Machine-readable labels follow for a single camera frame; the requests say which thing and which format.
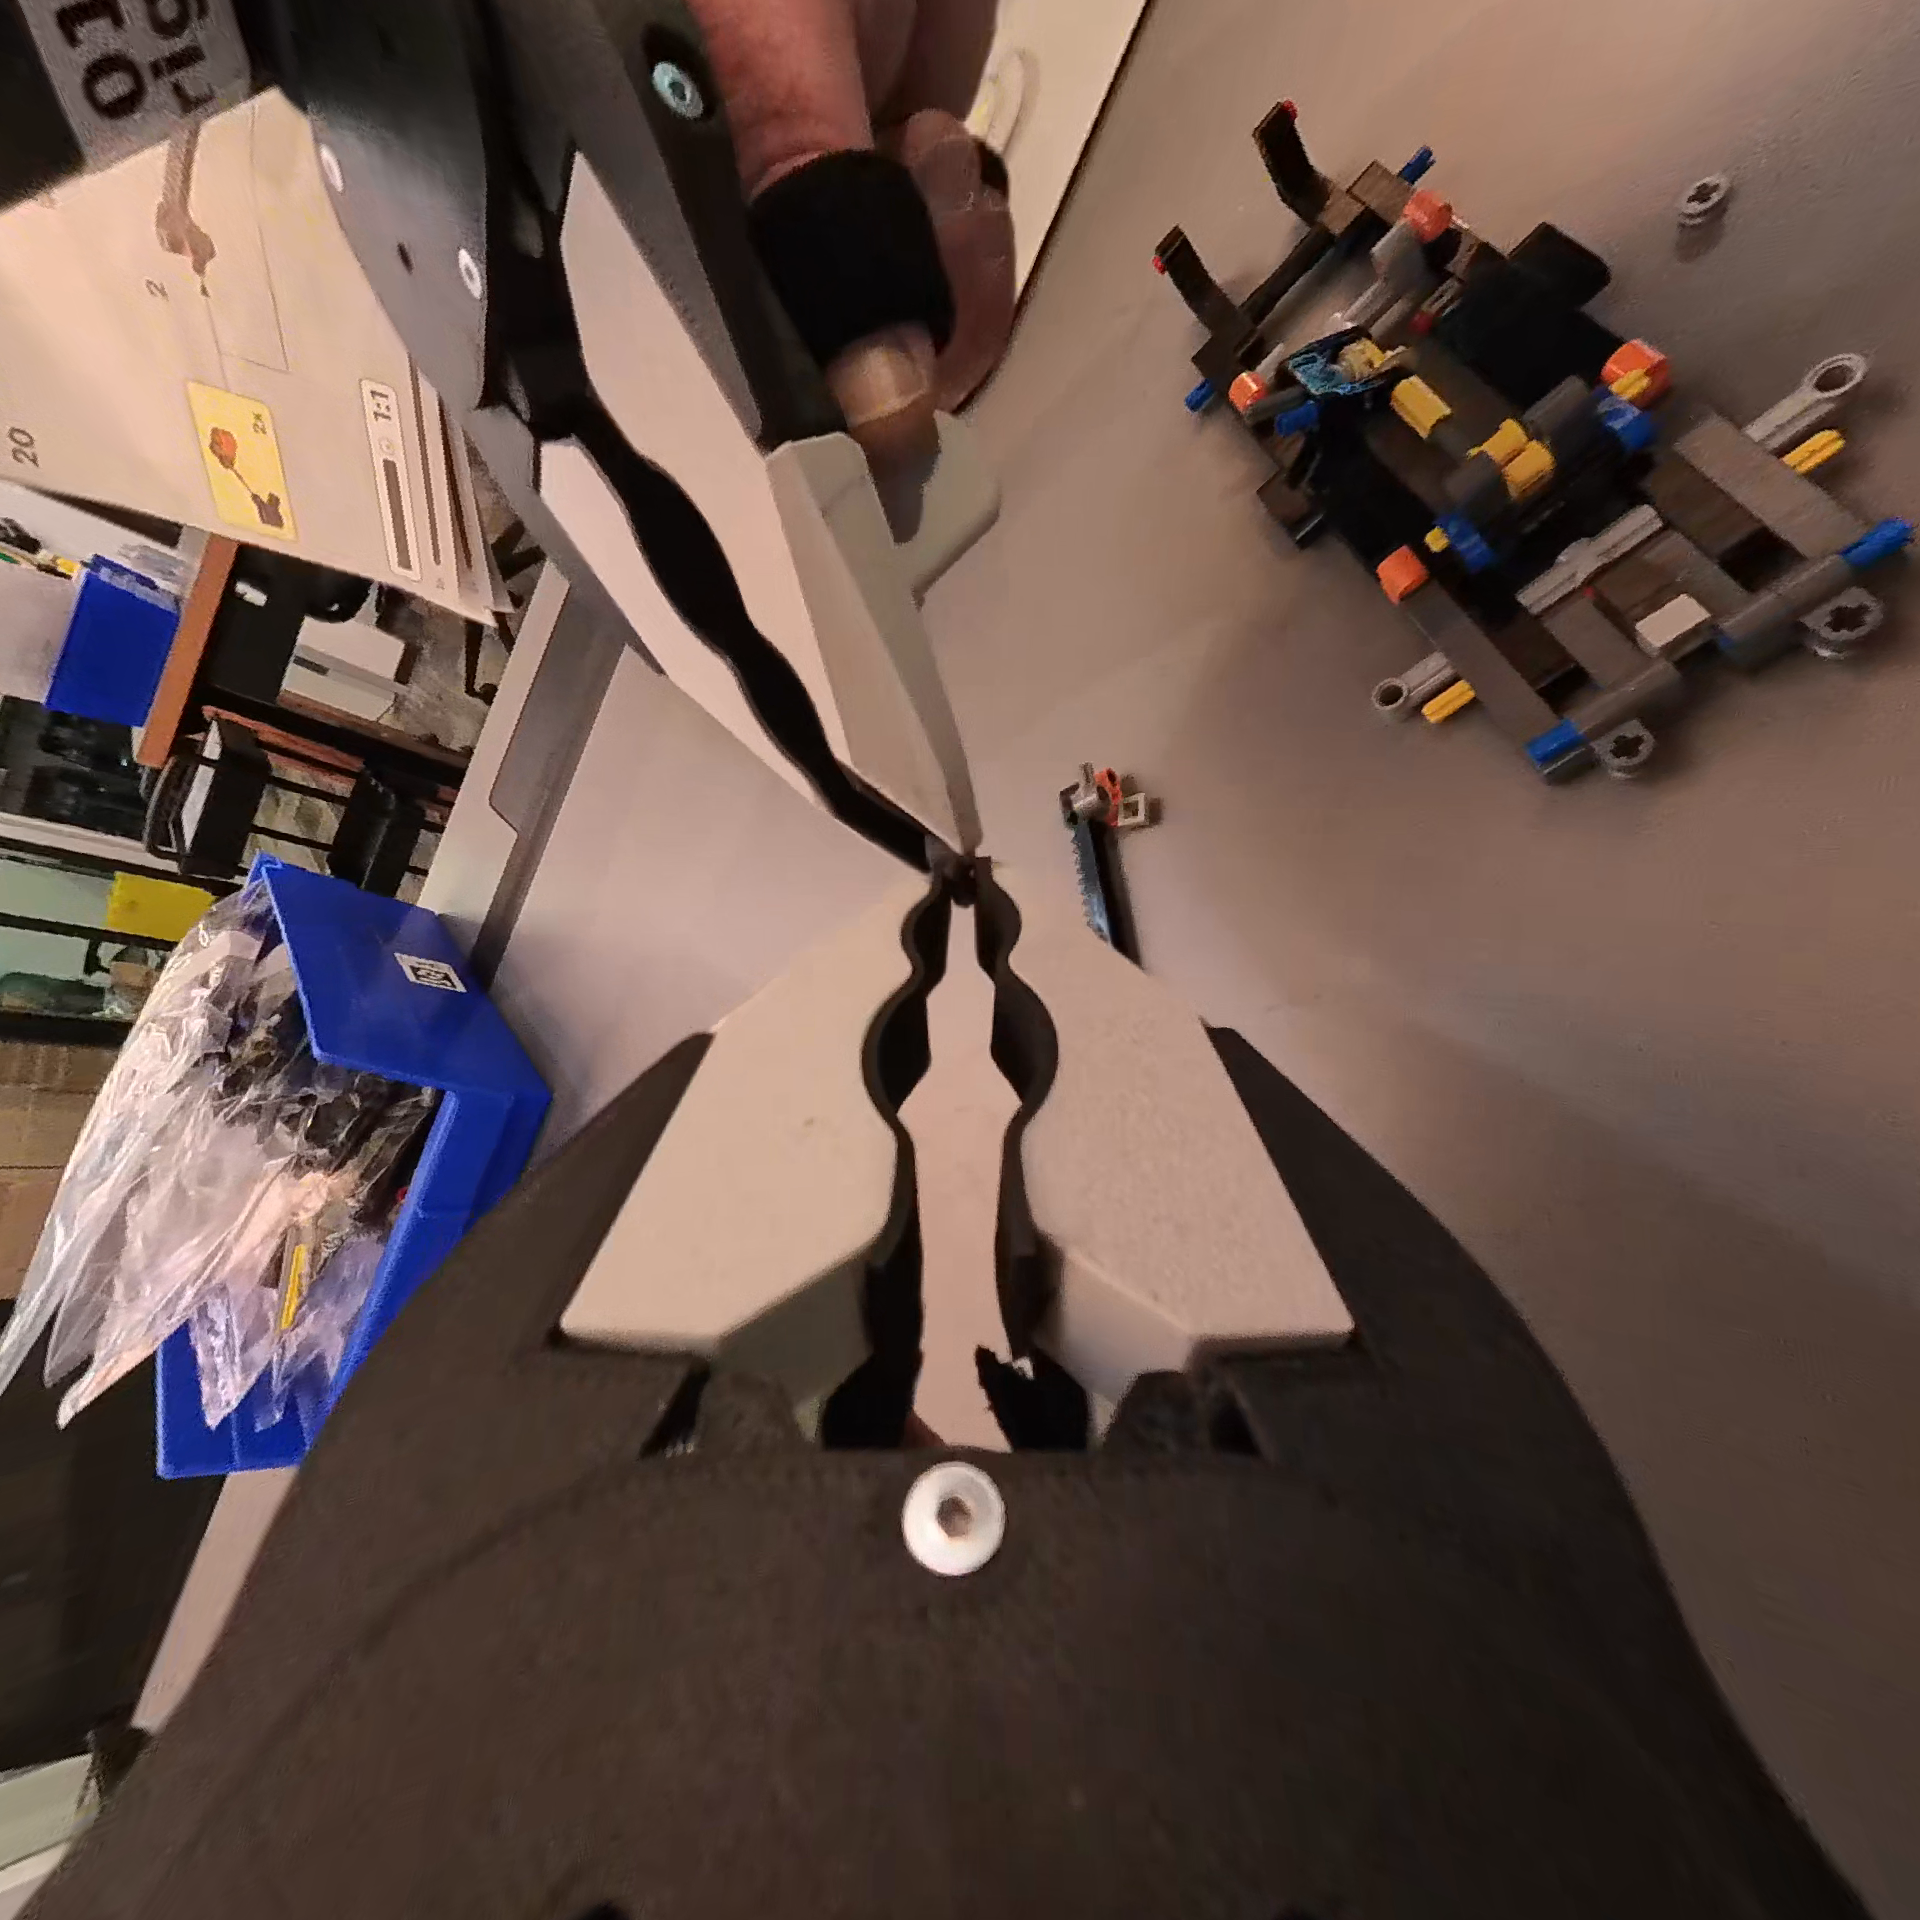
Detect brown wooden furniture frame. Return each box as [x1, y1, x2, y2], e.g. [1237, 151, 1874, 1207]
[138, 528, 250, 771]

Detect black lego chassis assembly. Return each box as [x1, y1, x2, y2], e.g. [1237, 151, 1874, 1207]
[1152, 103, 1920, 785]

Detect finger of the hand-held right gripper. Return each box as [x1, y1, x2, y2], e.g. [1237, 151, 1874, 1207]
[502, 405, 940, 874]
[558, 146, 1004, 874]

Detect yellow box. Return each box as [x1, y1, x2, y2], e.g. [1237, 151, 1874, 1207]
[108, 874, 216, 945]

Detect black lego gear rack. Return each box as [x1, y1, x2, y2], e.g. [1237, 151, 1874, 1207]
[1062, 810, 1144, 970]

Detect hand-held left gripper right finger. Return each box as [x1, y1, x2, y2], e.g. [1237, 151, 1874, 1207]
[959, 861, 1359, 1450]

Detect clear plastic lego bags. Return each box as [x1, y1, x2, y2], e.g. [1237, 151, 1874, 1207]
[0, 901, 452, 1426]

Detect blue plastic bin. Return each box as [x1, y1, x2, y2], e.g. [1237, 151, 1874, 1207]
[45, 551, 186, 724]

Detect person's right hand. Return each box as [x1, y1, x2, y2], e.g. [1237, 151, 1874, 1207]
[688, 0, 1024, 456]

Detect black metal rack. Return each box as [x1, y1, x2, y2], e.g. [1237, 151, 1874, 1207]
[144, 584, 479, 905]

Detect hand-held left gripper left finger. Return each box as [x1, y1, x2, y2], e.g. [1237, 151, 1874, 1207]
[558, 883, 964, 1450]

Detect blue bin with square label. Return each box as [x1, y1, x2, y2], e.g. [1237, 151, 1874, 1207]
[152, 856, 554, 1480]

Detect lego instruction booklet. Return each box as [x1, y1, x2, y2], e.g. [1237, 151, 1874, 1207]
[0, 83, 527, 620]

